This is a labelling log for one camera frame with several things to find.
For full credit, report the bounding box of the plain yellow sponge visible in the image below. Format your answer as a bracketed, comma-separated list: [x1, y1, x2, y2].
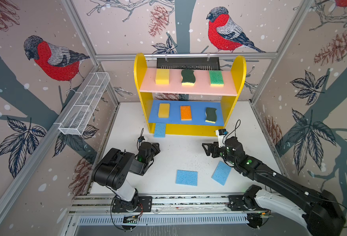
[155, 69, 170, 85]

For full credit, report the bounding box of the blue sponge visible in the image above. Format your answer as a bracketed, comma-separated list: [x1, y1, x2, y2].
[154, 123, 166, 138]
[211, 161, 231, 186]
[175, 170, 198, 186]

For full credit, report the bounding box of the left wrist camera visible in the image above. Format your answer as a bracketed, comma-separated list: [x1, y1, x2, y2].
[138, 136, 145, 143]

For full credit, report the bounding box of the black perforated metal tray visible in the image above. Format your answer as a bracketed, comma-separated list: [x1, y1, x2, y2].
[157, 58, 221, 70]

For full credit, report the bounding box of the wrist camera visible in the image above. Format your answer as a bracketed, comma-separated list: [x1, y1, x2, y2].
[138, 136, 145, 143]
[215, 129, 228, 148]

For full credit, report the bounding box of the horizontal aluminium frame bar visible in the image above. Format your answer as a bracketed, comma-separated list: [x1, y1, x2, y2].
[95, 52, 278, 62]

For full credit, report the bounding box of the dark green wavy sponge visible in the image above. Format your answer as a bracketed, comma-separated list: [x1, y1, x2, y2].
[205, 107, 217, 124]
[181, 69, 196, 86]

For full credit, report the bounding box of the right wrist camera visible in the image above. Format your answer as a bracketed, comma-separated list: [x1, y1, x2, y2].
[215, 129, 228, 148]

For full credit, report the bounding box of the orange sponge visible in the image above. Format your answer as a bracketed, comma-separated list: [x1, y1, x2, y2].
[180, 105, 192, 121]

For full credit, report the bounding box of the yellow shelf unit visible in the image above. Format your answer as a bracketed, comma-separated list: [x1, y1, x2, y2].
[134, 53, 247, 137]

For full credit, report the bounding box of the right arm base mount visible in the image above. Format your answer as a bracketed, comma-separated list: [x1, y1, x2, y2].
[227, 195, 259, 211]

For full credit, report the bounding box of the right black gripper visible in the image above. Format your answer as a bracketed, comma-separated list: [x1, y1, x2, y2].
[201, 141, 237, 168]

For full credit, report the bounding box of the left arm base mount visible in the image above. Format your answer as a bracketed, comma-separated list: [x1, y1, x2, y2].
[111, 196, 152, 213]

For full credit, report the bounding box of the yellow orange-tinted sponge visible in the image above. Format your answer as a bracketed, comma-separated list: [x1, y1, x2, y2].
[158, 103, 170, 119]

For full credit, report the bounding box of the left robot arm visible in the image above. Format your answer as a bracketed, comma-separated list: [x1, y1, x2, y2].
[91, 142, 161, 203]

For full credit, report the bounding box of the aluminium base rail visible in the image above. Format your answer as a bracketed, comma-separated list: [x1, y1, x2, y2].
[68, 192, 298, 216]

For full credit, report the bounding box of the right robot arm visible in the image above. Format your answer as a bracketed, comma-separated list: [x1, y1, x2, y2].
[202, 137, 346, 236]

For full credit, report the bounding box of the white wire mesh basket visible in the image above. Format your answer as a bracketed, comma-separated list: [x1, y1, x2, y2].
[58, 72, 110, 135]

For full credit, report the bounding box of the bright green sponge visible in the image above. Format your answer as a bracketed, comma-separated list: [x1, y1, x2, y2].
[209, 70, 224, 87]

